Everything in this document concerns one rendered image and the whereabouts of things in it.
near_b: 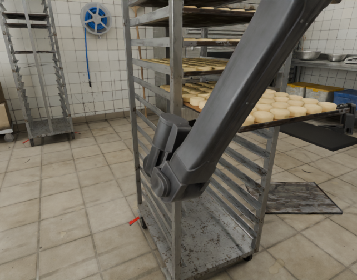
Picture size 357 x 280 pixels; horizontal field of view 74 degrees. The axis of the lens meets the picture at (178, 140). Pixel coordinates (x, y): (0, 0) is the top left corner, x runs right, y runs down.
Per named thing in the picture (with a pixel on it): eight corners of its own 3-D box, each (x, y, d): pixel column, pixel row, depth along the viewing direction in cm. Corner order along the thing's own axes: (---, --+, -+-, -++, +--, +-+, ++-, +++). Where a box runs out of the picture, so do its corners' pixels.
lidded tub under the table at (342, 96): (327, 109, 355) (332, 91, 345) (345, 105, 376) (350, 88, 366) (356, 115, 324) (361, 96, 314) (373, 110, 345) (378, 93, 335)
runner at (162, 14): (191, 13, 67) (192, 0, 66) (182, 12, 66) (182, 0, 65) (134, 26, 121) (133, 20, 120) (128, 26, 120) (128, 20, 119)
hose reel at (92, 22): (115, 84, 371) (108, 4, 330) (118, 85, 357) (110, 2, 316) (88, 85, 354) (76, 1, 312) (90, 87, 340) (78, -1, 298)
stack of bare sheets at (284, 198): (258, 214, 170) (258, 210, 169) (244, 183, 207) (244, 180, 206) (342, 214, 169) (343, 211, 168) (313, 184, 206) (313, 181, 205)
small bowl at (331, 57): (321, 61, 372) (322, 54, 368) (331, 60, 383) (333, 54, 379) (338, 62, 350) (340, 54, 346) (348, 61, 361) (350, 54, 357)
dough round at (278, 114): (266, 118, 63) (267, 110, 62) (271, 114, 67) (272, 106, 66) (286, 121, 60) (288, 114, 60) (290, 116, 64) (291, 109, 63)
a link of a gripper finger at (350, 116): (317, 110, 87) (347, 110, 84) (315, 129, 89) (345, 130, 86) (320, 113, 81) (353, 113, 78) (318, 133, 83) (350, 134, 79)
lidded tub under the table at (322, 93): (301, 102, 393) (304, 86, 383) (318, 99, 413) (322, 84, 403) (323, 107, 361) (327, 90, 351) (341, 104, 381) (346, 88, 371)
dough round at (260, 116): (251, 117, 64) (252, 110, 63) (271, 118, 63) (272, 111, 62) (253, 123, 59) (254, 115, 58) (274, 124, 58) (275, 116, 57)
